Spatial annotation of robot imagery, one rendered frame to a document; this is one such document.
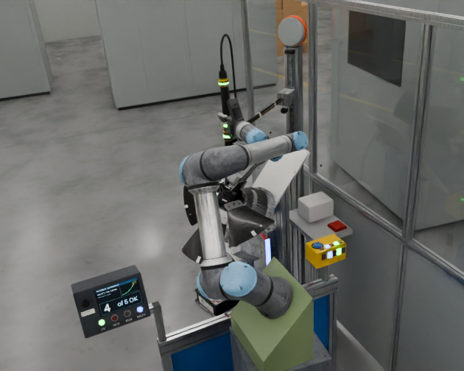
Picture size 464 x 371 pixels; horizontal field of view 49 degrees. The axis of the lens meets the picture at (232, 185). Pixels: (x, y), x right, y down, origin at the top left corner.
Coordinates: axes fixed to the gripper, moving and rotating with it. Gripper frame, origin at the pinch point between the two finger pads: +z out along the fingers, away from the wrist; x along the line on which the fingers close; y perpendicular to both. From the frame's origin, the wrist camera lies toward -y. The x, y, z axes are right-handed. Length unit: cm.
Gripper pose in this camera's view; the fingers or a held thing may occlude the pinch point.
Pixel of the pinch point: (224, 112)
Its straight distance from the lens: 234.6
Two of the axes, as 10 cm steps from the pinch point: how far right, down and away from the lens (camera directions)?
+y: 0.8, 8.8, 4.6
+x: 9.1, -2.5, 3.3
